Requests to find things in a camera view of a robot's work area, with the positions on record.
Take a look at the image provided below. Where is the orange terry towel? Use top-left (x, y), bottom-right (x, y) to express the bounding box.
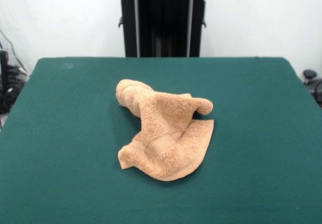
top-left (115, 78), bottom-right (216, 182)

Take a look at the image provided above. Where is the dark green table cloth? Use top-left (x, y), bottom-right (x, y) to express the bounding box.
top-left (0, 56), bottom-right (322, 224)

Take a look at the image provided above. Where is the black electronics box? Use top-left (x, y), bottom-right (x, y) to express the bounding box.
top-left (0, 49), bottom-right (13, 114)

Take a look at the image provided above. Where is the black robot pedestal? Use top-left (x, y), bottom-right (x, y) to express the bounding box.
top-left (110, 0), bottom-right (217, 58)

